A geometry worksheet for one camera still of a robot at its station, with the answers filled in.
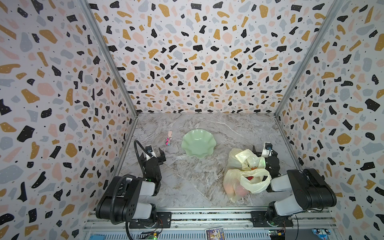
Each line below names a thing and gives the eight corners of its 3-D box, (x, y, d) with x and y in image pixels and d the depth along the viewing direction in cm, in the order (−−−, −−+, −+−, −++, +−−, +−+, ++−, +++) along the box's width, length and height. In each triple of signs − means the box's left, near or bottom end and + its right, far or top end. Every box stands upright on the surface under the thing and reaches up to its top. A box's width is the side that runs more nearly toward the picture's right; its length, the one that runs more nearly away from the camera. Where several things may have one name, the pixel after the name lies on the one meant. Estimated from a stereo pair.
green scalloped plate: (181, 158, 99) (180, 153, 94) (184, 134, 112) (183, 129, 107) (215, 158, 99) (216, 154, 94) (214, 134, 112) (214, 129, 108)
